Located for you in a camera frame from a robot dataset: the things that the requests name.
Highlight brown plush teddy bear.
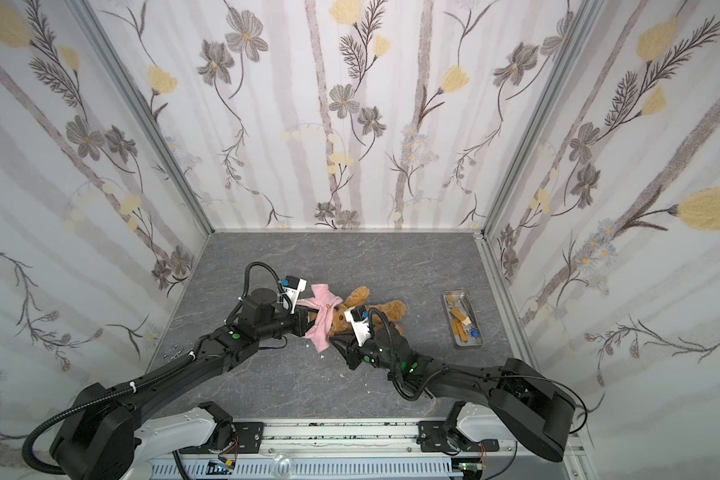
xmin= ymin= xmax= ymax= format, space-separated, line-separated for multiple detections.
xmin=327 ymin=286 xmax=407 ymax=337

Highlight pink bear hoodie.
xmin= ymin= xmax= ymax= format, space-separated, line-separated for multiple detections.
xmin=297 ymin=284 xmax=343 ymax=353

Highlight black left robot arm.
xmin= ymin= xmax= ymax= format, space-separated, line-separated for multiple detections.
xmin=49 ymin=288 xmax=317 ymax=479

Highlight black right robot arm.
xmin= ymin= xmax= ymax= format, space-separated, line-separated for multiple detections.
xmin=329 ymin=329 xmax=576 ymax=463

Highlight wooden pieces in tray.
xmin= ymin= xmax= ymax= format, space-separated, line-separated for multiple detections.
xmin=445 ymin=295 xmax=481 ymax=347

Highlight metal tray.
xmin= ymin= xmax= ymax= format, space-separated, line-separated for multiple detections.
xmin=442 ymin=289 xmax=483 ymax=348

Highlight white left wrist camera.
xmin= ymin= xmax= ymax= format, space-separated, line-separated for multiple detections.
xmin=280 ymin=275 xmax=307 ymax=314

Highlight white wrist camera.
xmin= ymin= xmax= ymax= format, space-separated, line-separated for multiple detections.
xmin=344 ymin=305 xmax=374 ymax=347
xmin=280 ymin=275 xmax=307 ymax=314

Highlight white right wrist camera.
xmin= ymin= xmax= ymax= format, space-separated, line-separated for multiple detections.
xmin=344 ymin=305 xmax=374 ymax=347

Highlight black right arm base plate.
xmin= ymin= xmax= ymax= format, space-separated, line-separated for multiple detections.
xmin=416 ymin=420 xmax=499 ymax=456

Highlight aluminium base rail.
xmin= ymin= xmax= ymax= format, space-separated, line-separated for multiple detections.
xmin=150 ymin=408 xmax=593 ymax=479

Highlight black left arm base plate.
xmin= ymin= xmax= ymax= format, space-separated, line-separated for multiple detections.
xmin=205 ymin=421 xmax=265 ymax=455

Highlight black corrugated cable conduit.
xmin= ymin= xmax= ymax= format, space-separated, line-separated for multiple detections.
xmin=21 ymin=353 xmax=196 ymax=475

